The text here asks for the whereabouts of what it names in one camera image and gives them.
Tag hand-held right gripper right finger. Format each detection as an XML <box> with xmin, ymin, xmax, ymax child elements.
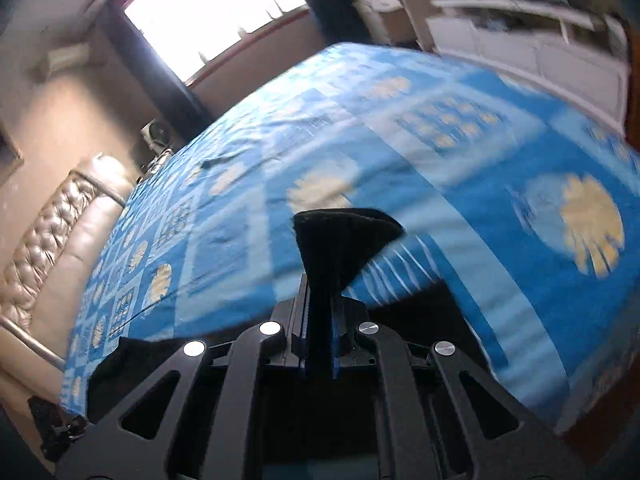
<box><xmin>331</xmin><ymin>296</ymin><xmax>587</xmax><ymax>480</ymax></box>

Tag black pants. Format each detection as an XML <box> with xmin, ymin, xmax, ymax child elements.
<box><xmin>87</xmin><ymin>207</ymin><xmax>486</xmax><ymax>411</ymax></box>

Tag blue printed blanket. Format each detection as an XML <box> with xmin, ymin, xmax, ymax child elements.
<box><xmin>60</xmin><ymin>42</ymin><xmax>640</xmax><ymax>433</ymax></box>

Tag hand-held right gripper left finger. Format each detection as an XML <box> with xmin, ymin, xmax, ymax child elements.
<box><xmin>55</xmin><ymin>275</ymin><xmax>309</xmax><ymax>480</ymax></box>

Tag tufted leather headboard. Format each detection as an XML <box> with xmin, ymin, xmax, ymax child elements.
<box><xmin>0</xmin><ymin>152</ymin><xmax>137</xmax><ymax>361</ymax></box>

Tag white wall air conditioner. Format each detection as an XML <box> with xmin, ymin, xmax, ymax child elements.
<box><xmin>32</xmin><ymin>42</ymin><xmax>94</xmax><ymax>81</ymax></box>

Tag long white cabinet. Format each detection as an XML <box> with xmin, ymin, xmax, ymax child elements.
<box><xmin>425</xmin><ymin>0</ymin><xmax>632</xmax><ymax>126</ymax></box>

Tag white fan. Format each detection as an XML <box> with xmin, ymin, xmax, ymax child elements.
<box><xmin>140</xmin><ymin>119</ymin><xmax>174</xmax><ymax>154</ymax></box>

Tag bright window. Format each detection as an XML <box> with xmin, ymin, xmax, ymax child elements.
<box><xmin>122</xmin><ymin>0</ymin><xmax>309</xmax><ymax>84</ymax></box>

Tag metal bed rail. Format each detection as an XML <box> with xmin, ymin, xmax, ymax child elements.
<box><xmin>0</xmin><ymin>316</ymin><xmax>67</xmax><ymax>370</ymax></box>

